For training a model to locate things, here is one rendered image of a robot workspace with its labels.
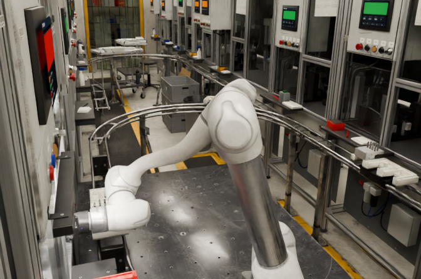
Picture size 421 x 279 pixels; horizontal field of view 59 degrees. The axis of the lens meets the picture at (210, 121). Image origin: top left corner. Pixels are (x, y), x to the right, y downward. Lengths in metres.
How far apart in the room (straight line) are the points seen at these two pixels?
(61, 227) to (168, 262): 1.03
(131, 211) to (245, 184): 0.47
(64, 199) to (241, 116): 0.46
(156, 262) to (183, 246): 0.15
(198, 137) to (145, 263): 0.71
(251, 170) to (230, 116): 0.19
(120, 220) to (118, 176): 0.18
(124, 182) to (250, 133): 0.64
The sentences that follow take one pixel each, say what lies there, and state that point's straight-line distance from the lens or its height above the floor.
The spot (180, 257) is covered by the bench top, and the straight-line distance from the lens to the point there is 1.74.
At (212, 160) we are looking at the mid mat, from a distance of 4.28.
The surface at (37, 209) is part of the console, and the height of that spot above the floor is 1.42.
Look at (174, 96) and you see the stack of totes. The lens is 5.00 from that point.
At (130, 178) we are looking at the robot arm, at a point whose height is 1.11.
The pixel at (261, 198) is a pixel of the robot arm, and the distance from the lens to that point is 1.12.
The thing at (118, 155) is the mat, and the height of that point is 0.01.
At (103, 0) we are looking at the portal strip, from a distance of 9.53.
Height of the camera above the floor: 1.75
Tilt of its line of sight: 18 degrees down
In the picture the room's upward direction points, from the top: 1 degrees clockwise
